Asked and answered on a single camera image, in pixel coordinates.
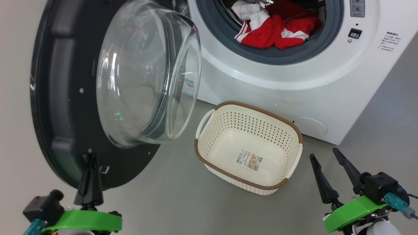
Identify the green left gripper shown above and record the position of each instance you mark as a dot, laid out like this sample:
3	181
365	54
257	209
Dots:
88	220

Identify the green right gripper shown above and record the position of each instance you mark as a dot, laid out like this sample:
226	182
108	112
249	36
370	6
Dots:
352	212

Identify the black round glass washer door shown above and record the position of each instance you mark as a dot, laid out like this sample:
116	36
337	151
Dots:
62	98

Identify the red sports garment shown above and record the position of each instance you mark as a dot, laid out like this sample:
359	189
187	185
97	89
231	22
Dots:
294	23

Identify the product label sticker with barcode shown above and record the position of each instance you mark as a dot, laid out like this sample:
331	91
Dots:
249	160

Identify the white front-load washing machine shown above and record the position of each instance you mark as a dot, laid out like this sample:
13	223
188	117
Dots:
294	85

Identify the cream perforated basket brown rim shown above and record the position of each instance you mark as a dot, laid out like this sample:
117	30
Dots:
228	176

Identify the black door latch socket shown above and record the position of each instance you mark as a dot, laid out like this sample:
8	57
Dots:
355	33

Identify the stainless steel washing machine drum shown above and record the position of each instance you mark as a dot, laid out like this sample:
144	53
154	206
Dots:
227	3

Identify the round white filter cover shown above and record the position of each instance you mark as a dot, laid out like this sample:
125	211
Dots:
310	125

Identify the blue energy label sticker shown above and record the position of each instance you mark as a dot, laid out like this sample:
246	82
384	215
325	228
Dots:
188	87

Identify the grey warning sticker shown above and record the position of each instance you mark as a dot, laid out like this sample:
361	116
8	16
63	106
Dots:
357	8

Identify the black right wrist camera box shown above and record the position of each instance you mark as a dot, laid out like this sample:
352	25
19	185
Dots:
380	187

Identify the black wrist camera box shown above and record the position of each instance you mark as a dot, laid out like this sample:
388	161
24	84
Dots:
380	187
44	207

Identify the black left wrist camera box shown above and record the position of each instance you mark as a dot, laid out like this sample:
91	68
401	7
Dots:
44	207

